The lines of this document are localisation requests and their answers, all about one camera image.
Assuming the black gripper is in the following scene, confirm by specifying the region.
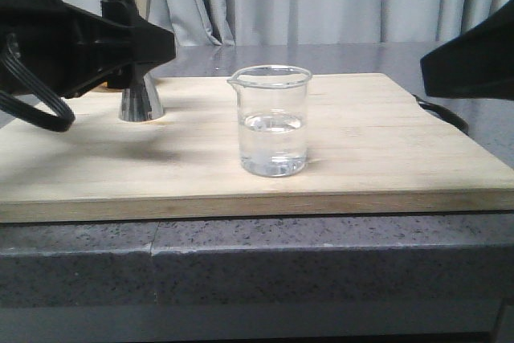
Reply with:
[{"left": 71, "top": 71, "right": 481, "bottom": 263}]
[
  {"left": 420, "top": 0, "right": 513, "bottom": 100},
  {"left": 1, "top": 0, "right": 176, "bottom": 98}
]

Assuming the steel hourglass jigger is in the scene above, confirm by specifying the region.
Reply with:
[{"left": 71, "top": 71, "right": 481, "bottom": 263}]
[{"left": 102, "top": 0, "right": 165, "bottom": 122}]

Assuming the clear glass beaker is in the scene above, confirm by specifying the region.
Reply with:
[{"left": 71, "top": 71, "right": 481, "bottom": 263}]
[{"left": 227, "top": 64, "right": 312, "bottom": 178}]

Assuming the light wooden cutting board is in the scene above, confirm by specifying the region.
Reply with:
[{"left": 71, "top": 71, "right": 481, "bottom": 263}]
[{"left": 1, "top": 73, "right": 513, "bottom": 223}]

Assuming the black cutting board handle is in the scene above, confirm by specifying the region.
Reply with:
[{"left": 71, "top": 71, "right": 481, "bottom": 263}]
[{"left": 413, "top": 94, "right": 469, "bottom": 135}]

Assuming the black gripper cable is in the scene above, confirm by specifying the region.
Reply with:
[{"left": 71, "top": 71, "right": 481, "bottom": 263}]
[{"left": 0, "top": 33, "right": 76, "bottom": 133}]

